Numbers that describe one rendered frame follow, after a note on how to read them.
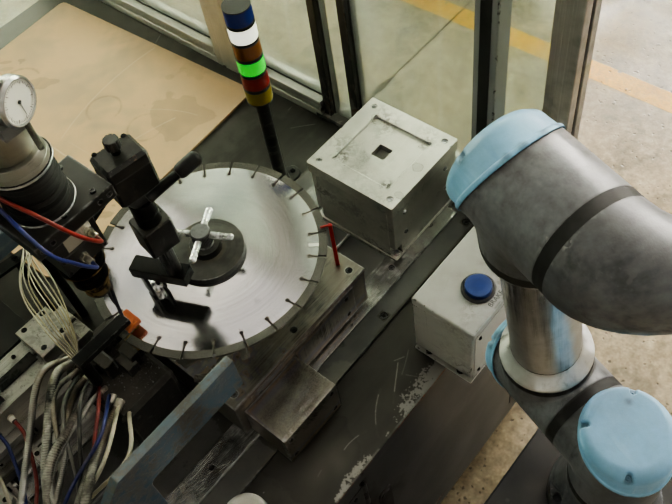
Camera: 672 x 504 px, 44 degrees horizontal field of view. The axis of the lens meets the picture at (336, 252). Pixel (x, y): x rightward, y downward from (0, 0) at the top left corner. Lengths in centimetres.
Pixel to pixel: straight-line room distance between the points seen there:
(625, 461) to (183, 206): 73
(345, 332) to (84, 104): 81
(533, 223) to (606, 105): 207
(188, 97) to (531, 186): 116
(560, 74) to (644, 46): 178
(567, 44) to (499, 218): 48
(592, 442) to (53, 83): 136
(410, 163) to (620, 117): 144
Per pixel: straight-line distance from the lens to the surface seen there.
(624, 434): 104
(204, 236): 118
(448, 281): 121
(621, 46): 295
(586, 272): 67
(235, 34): 128
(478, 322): 118
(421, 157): 136
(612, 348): 222
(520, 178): 70
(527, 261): 70
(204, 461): 128
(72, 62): 195
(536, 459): 126
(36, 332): 133
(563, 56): 117
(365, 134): 140
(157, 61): 187
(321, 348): 132
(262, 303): 116
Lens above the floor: 191
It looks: 54 degrees down
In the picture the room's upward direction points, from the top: 11 degrees counter-clockwise
